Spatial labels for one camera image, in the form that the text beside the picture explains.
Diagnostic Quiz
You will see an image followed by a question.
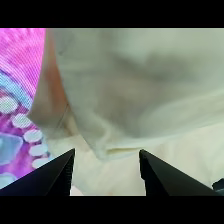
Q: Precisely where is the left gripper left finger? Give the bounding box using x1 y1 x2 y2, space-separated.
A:
0 148 76 197

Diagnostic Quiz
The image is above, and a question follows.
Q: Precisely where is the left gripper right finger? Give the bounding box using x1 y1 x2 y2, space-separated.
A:
138 148 222 197

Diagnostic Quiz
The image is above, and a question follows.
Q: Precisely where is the cream garment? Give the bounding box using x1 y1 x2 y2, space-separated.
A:
27 28 224 197

